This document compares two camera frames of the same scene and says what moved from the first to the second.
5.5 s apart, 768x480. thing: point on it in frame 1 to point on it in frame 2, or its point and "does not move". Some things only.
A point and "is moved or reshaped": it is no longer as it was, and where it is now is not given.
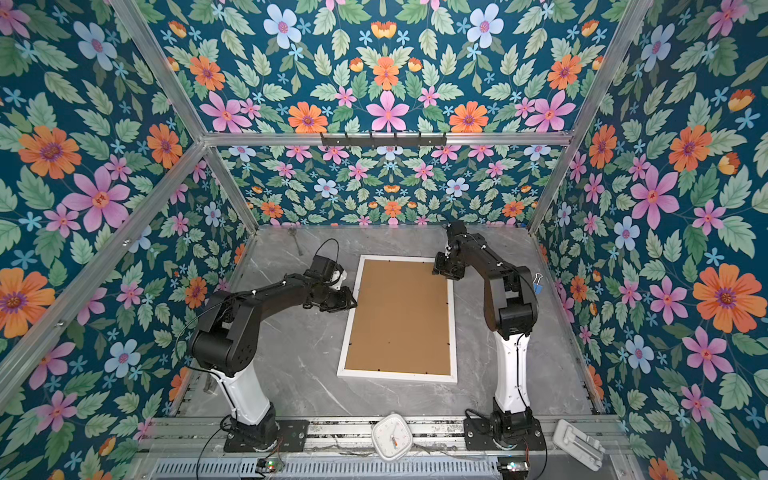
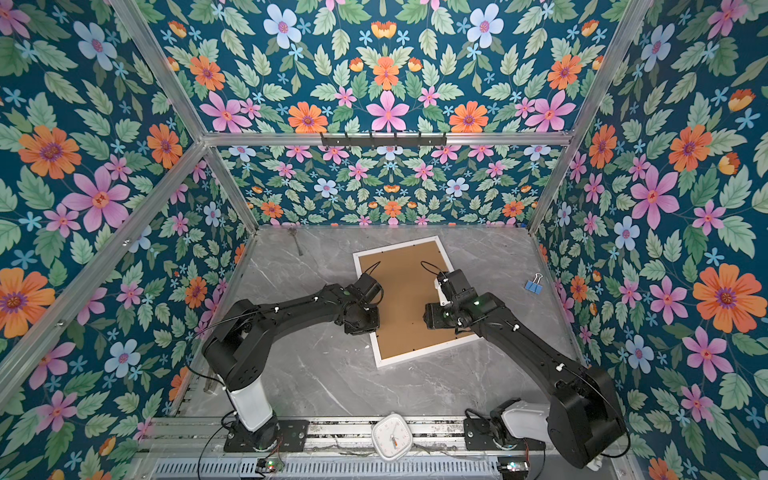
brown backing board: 401,321 is moved or reshaped
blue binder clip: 537,287 does not move
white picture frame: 452,378 to 374,338
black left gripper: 344,301 to 372,328
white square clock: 391,437 does not move
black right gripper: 440,266 to 432,318
